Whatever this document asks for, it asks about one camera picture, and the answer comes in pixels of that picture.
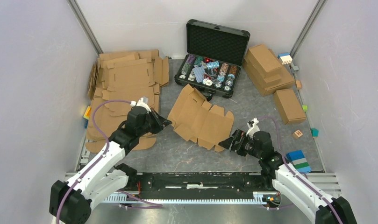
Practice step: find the large folded cardboard box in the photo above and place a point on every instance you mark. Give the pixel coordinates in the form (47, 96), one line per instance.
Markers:
(267, 85)

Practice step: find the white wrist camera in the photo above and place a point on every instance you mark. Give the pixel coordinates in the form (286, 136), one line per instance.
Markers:
(142, 102)
(252, 127)

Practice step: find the wooden letter H block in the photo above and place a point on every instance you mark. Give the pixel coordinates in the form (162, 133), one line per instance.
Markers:
(297, 134)

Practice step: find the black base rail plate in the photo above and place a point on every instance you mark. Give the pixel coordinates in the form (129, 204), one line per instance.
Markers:
(197, 186)

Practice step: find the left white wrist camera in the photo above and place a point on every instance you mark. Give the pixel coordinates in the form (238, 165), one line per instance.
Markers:
(142, 102)

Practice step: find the small folded cardboard box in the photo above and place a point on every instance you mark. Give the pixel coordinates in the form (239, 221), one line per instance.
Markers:
(289, 107)

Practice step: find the blue green white block stack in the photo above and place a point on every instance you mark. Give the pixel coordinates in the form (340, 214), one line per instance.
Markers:
(298, 160)

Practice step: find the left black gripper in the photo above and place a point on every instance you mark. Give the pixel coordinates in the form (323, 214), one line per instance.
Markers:
(163, 121)

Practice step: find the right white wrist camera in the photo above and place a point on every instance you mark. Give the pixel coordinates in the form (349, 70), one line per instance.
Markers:
(252, 127)

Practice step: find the small wooden cube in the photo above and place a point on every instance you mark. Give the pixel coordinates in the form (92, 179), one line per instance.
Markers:
(298, 84)

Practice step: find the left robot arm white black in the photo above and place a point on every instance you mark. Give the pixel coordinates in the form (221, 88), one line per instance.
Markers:
(72, 201)

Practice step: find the orange yellow block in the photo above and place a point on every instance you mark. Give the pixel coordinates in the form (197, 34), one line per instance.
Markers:
(87, 113)

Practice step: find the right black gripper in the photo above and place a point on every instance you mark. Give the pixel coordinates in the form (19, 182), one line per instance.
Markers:
(238, 136)

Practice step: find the stack of flat cardboard sheets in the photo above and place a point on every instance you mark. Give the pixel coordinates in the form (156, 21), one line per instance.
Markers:
(119, 76)

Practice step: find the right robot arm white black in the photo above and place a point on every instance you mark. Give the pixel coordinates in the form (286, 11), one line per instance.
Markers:
(318, 206)

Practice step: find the blue white toy block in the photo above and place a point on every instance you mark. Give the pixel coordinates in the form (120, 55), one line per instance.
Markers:
(285, 58)

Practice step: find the black poker chip case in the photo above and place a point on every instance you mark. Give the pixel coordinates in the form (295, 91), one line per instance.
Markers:
(215, 54)

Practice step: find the teal cube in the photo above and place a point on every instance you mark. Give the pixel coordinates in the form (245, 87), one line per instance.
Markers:
(314, 132)

